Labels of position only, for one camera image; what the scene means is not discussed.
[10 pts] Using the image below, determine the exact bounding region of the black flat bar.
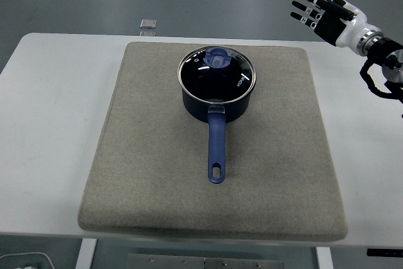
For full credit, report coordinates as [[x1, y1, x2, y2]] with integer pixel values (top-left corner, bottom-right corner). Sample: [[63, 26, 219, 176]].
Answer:
[[366, 248, 403, 258]]

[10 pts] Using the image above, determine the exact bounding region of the glass pot lid blue knob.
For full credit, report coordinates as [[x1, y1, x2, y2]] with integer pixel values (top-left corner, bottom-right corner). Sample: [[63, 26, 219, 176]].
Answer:
[[177, 46, 257, 106]]

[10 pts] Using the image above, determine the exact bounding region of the white table leg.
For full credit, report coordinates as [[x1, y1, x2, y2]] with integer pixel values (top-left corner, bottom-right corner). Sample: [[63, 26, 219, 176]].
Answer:
[[75, 238, 98, 269], [315, 246, 334, 269]]

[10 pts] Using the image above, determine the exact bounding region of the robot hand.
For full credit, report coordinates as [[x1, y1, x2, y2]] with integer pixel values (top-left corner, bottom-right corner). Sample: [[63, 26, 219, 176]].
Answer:
[[290, 0, 380, 50]]

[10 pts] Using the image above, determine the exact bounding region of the white rounded object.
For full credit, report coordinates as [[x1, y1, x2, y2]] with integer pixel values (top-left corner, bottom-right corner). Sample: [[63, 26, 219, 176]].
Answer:
[[0, 251, 55, 269]]

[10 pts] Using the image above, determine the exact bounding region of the beige fabric mat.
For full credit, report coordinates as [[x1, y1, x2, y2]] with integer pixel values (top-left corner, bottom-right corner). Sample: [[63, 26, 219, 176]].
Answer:
[[77, 41, 349, 241]]

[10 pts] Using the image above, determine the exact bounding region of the grey metal plate with screws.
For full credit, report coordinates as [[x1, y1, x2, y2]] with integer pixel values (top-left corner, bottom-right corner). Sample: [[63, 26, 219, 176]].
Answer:
[[127, 253, 285, 269]]

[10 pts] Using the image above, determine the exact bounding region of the dark blue pot with handle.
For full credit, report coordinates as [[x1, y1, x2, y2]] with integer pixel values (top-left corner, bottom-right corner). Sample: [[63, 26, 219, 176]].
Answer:
[[181, 83, 253, 185]]

